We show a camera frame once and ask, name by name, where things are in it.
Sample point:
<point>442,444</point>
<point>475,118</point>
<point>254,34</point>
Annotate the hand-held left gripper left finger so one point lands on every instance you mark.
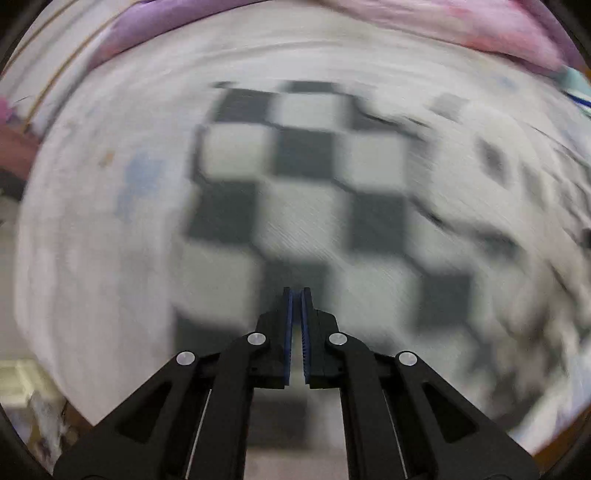
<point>289,323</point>

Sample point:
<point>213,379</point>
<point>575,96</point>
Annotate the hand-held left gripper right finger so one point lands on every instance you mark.
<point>304,332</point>

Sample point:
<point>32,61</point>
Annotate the black white checkered garment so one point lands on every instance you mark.
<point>304,152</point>

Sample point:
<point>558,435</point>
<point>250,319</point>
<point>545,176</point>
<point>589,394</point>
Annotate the bed with pale printed sheet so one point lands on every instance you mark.
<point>115,258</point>

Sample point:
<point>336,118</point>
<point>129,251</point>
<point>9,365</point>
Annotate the pink covered furniture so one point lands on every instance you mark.
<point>14,147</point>

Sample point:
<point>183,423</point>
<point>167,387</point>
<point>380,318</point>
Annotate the purple floral quilt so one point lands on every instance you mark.
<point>415,18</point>

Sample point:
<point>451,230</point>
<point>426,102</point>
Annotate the teal blue-edged pillow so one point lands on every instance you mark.
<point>579,85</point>

